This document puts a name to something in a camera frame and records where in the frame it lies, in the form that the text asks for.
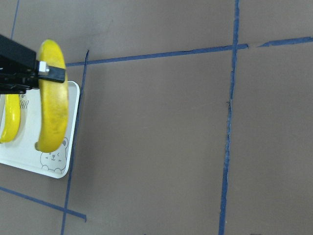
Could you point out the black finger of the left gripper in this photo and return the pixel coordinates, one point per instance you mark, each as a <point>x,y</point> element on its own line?
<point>50,73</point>

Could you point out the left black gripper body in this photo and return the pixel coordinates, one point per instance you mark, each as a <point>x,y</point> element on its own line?
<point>18,66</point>

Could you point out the yellow banana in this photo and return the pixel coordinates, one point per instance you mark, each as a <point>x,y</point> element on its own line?
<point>12,118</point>
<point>54,101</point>

